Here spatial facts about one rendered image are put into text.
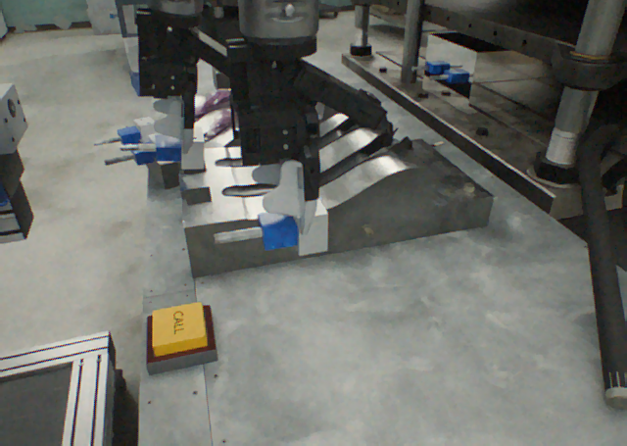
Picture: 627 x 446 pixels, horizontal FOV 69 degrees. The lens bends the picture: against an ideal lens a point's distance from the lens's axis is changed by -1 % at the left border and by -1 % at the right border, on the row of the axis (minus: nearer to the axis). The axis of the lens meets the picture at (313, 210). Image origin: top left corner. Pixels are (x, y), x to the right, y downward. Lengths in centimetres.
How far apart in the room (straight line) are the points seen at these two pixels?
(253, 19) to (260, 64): 4
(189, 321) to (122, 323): 130
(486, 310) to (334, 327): 21
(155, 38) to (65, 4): 731
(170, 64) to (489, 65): 94
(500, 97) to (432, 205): 75
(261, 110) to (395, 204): 33
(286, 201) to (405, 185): 27
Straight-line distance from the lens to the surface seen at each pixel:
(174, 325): 59
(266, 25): 44
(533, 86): 152
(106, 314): 194
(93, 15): 735
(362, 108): 49
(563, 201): 106
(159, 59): 72
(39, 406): 144
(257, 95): 46
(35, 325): 201
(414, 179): 72
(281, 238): 54
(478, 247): 79
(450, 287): 70
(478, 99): 142
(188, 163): 79
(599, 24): 100
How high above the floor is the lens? 124
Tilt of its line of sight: 31 degrees down
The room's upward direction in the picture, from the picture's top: straight up
